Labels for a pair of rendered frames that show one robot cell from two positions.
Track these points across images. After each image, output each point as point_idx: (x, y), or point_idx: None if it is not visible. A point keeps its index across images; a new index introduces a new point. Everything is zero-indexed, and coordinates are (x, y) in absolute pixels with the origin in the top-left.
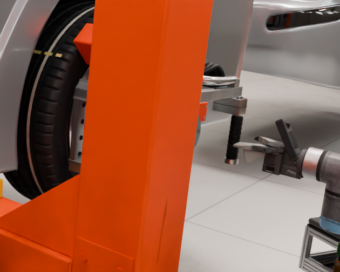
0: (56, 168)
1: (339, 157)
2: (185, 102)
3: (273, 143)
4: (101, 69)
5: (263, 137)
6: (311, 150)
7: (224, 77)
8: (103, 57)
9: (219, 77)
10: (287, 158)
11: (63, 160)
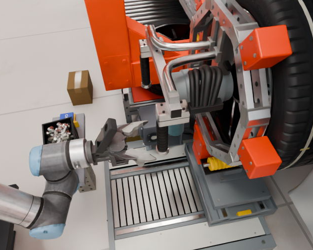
0: (203, 61)
1: (53, 144)
2: None
3: (120, 139)
4: None
5: (144, 156)
6: (79, 140)
7: (165, 72)
8: None
9: (165, 68)
10: None
11: (204, 61)
